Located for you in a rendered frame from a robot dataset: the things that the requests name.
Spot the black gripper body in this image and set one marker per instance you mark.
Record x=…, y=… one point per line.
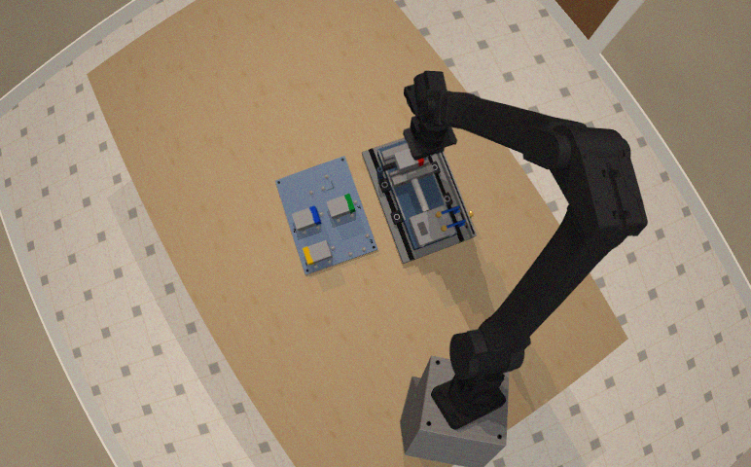
x=425, y=147

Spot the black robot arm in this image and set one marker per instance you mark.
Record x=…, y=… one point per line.
x=577, y=156

